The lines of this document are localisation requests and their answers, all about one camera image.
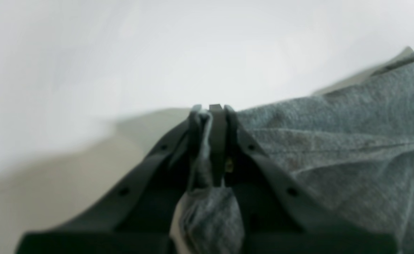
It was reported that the grey t-shirt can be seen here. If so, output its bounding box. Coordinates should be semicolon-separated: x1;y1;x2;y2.
170;45;414;254

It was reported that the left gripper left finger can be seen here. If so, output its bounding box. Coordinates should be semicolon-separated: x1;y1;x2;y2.
17;105;202;254

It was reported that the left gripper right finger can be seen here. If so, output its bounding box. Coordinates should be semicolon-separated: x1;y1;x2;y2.
209;104;398;254

